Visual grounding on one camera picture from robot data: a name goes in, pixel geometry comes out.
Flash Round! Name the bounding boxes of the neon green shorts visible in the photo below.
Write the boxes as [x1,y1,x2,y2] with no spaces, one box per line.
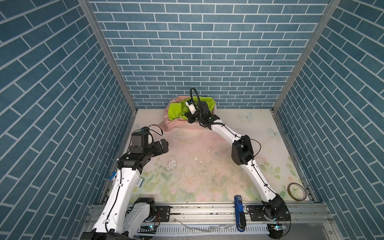
[165,96,216,121]

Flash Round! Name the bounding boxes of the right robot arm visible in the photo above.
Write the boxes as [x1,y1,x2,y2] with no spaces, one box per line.
[186,99,290,221]

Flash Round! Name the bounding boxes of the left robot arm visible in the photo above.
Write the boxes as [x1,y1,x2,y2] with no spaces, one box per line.
[80,139,169,240]

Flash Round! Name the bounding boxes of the pink shorts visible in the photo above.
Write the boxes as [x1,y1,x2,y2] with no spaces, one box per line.
[158,109,189,132]

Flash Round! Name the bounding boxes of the blue handheld tool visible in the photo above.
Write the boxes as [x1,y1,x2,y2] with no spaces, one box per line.
[234,195,247,232]

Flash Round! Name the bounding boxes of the brown tape roll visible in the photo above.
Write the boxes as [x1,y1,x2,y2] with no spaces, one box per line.
[287,183,307,202]

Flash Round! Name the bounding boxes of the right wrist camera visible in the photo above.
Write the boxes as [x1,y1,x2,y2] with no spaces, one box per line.
[186,99,196,115]

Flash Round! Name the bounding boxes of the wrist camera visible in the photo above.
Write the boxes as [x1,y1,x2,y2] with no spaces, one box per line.
[186,99,196,115]
[131,127,150,148]

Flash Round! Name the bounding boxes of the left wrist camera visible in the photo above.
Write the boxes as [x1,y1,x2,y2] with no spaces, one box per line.
[131,127,150,148]

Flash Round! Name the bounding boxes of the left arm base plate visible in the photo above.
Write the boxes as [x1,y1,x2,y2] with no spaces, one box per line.
[150,206,171,223]

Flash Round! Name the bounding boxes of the aluminium front rail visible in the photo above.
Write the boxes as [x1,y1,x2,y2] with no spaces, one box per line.
[86,202,334,226]

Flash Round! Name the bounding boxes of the white slotted cable duct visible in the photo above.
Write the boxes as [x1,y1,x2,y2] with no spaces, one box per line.
[137,224,270,237]

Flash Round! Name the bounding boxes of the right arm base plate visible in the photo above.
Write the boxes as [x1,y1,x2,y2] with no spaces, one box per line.
[246,205,291,222]

